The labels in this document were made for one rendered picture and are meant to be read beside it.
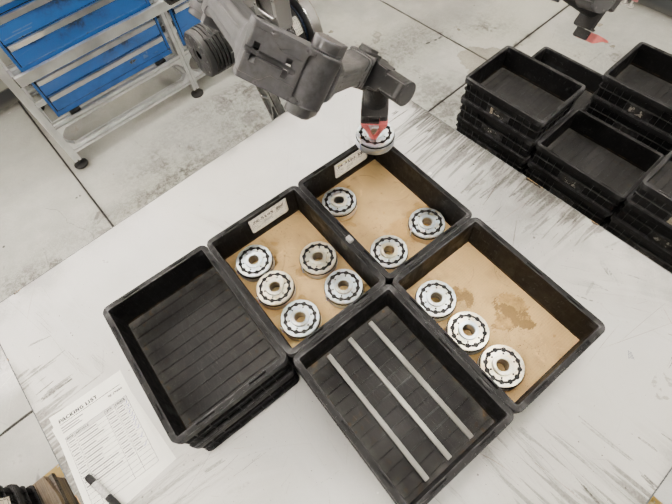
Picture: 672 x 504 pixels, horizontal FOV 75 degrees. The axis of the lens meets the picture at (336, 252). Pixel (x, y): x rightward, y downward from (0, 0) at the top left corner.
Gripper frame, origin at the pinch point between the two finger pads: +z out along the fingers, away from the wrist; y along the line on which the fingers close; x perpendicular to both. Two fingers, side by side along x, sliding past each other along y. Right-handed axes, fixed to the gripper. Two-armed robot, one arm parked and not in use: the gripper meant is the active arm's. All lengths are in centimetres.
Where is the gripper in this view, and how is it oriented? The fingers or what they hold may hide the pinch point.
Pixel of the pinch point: (373, 130)
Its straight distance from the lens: 120.1
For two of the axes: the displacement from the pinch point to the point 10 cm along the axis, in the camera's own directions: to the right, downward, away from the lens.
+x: -10.0, -0.4, 0.8
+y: 0.8, -8.6, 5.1
